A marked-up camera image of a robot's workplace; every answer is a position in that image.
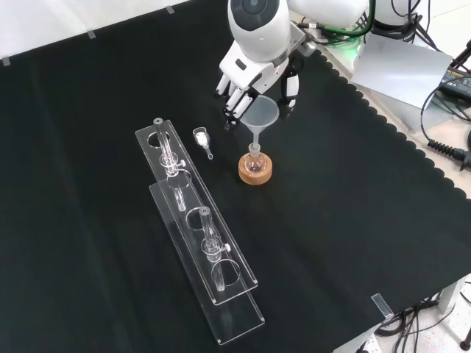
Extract clear acrylic funnel stand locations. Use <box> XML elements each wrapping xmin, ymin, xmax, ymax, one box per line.
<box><xmin>134</xmin><ymin>117</ymin><xmax>266</xmax><ymax>346</ymax></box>

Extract black bench cloth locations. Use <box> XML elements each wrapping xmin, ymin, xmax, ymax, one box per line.
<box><xmin>0</xmin><ymin>0</ymin><xmax>471</xmax><ymax>353</ymax></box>

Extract glass weighing funnel with powder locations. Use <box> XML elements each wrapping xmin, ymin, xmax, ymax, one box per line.
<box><xmin>191</xmin><ymin>126</ymin><xmax>214</xmax><ymax>161</ymax></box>

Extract cork ring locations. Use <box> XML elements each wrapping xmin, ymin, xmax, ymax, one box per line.
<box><xmin>238</xmin><ymin>154</ymin><xmax>274</xmax><ymax>186</ymax></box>

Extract black cable at arm base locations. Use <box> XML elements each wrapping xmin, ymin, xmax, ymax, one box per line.
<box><xmin>389</xmin><ymin>0</ymin><xmax>442</xmax><ymax>52</ymax></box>

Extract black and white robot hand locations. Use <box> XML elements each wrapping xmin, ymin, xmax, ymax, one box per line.
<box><xmin>215</xmin><ymin>42</ymin><xmax>306</xmax><ymax>132</ymax></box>

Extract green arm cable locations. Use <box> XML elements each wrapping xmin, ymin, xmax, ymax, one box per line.
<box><xmin>296</xmin><ymin>10</ymin><xmax>371</xmax><ymax>49</ymax></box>

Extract black cables under bench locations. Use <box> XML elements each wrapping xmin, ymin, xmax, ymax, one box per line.
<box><xmin>375</xmin><ymin>282</ymin><xmax>471</xmax><ymax>353</ymax></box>

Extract glass round-bottom flask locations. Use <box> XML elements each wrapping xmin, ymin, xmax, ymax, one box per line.
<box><xmin>245</xmin><ymin>143</ymin><xmax>266</xmax><ymax>174</ymax></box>

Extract white table leg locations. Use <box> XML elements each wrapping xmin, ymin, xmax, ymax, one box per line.
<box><xmin>439</xmin><ymin>274</ymin><xmax>471</xmax><ymax>315</ymax></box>

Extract black cable with ribbed plug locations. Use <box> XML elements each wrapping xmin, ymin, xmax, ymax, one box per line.
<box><xmin>420</xmin><ymin>86</ymin><xmax>471</xmax><ymax>171</ymax></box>

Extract clear plastic funnel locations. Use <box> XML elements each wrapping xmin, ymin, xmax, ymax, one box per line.
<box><xmin>239</xmin><ymin>95</ymin><xmax>280</xmax><ymax>150</ymax></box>

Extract black power adapter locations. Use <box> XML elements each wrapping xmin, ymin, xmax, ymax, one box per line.
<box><xmin>436</xmin><ymin>65</ymin><xmax>471</xmax><ymax>99</ymax></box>

